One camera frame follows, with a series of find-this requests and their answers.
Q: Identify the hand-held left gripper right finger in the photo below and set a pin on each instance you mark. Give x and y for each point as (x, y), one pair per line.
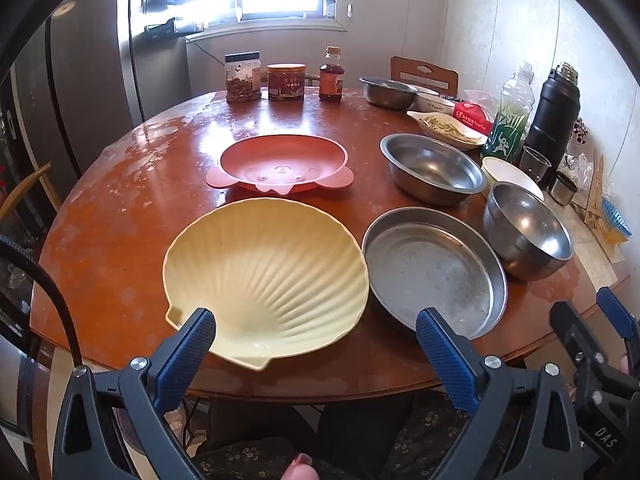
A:
(447, 360)

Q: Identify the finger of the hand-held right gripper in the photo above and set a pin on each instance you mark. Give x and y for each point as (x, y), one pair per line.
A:
(570, 327)
(615, 310)

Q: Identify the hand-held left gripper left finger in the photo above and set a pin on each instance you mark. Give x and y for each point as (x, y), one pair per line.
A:
(185, 355)

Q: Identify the stainless steel plate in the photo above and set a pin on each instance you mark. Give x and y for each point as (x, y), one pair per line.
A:
(430, 270)

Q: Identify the yellow shell-shaped plate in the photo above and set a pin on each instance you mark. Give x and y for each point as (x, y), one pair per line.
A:
(260, 280)

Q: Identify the deep stainless steel bowl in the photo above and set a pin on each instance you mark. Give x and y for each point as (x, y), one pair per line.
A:
(525, 225)

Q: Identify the yellow bowl with white inside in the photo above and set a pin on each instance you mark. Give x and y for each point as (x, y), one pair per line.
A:
(505, 172)

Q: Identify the wide stainless steel basin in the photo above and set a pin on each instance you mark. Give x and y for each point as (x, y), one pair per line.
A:
(430, 170)

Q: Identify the pink pig-shaped plate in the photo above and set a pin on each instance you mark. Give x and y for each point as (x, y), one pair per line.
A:
(280, 160)

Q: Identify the person's right hand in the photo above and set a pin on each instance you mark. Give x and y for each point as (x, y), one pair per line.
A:
(624, 364)

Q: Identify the person's left hand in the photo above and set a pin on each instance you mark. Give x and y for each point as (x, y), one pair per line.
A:
(301, 469)

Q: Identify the blue brush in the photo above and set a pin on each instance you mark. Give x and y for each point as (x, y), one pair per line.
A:
(616, 220)

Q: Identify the small steel cup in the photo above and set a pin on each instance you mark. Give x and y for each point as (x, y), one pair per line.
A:
(562, 190)

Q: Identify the clear plastic cup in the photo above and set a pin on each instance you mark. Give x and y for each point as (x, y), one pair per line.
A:
(534, 165)

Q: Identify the dark dotted bag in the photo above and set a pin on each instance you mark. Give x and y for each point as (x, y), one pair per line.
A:
(581, 131)

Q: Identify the black thermos flask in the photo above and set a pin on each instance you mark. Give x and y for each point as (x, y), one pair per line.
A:
(550, 120)

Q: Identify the green label plastic bottle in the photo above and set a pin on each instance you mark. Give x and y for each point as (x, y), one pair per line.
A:
(507, 130)

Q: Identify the bean sprouts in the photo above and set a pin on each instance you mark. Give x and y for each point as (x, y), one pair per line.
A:
(450, 130)

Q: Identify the curved wooden chair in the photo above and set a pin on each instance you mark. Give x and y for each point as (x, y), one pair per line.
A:
(312, 77)
(30, 182)

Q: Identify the red tissue pack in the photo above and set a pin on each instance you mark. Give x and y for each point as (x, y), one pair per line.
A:
(472, 115)

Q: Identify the white oval plate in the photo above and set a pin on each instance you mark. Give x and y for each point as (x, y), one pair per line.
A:
(425, 122)

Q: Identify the printed white ceramic bowl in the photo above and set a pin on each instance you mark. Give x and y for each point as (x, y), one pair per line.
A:
(435, 105)

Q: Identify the glass door cabinet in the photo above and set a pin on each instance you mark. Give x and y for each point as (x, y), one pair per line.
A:
(15, 160)

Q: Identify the shallow stainless steel bowl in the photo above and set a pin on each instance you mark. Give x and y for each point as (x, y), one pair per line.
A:
(387, 91)

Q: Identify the dark lid plastic jar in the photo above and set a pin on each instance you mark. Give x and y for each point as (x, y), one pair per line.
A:
(243, 80)

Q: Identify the red tin can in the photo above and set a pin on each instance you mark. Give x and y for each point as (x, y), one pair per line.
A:
(286, 84)

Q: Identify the wooden chair back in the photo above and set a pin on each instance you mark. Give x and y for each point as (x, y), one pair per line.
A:
(425, 67)

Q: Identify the grey refrigerator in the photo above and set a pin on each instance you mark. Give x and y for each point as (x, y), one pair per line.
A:
(95, 70)

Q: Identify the brown sauce bottle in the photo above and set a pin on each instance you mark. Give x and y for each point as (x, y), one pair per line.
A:
(331, 80)

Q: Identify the small clear bottle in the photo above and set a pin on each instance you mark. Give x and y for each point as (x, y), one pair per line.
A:
(330, 8)

